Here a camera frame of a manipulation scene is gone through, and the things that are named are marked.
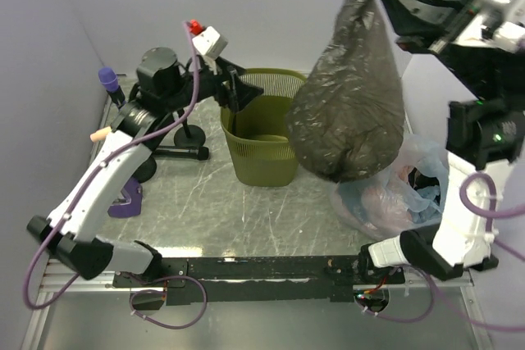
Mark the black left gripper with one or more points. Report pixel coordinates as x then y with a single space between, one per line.
239 93

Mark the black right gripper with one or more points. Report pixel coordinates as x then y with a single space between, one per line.
417 24

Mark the grey translucent trash bag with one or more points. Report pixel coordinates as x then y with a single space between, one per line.
347 121

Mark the translucent bag with clothes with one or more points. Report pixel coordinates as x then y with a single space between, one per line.
408 194

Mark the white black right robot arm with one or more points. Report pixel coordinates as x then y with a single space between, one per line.
484 140

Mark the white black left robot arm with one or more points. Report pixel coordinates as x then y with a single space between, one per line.
70 232

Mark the olive green mesh trash bin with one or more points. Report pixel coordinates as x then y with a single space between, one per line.
256 137

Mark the purple microphone on stand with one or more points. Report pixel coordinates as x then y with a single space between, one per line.
109 80

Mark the purple box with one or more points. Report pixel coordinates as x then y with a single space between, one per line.
129 202

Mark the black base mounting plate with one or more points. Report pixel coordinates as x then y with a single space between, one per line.
245 279

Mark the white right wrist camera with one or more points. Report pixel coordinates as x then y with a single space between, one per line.
494 24

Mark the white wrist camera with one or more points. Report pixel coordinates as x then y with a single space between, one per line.
494 24
207 41

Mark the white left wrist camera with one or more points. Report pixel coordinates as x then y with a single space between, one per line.
207 41

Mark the aluminium rail frame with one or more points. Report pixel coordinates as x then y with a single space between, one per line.
94 315

